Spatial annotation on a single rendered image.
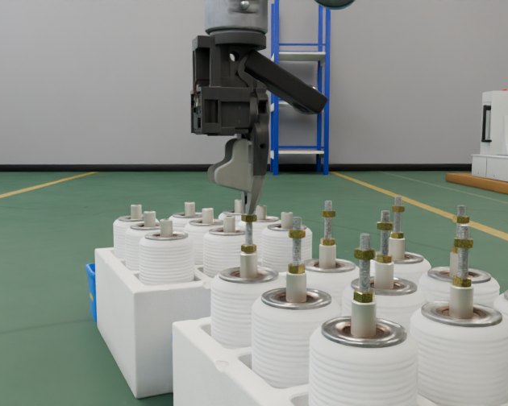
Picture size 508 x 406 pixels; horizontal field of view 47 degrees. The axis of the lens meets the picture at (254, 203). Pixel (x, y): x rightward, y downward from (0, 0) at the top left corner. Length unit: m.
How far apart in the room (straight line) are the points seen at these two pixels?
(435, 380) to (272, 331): 0.16
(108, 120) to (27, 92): 0.99
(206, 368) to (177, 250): 0.34
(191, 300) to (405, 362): 0.53
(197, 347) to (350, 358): 0.26
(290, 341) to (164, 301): 0.40
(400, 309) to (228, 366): 0.20
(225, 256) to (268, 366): 0.43
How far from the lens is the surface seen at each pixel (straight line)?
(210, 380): 0.68
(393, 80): 7.29
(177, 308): 0.97
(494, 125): 5.28
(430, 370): 0.59
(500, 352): 0.59
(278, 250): 1.07
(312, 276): 0.75
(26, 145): 7.44
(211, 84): 0.68
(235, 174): 0.68
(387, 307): 0.66
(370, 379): 0.50
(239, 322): 0.70
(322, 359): 0.51
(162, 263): 0.98
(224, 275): 0.73
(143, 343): 0.98
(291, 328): 0.59
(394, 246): 0.85
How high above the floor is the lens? 0.43
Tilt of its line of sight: 7 degrees down
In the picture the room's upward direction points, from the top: straight up
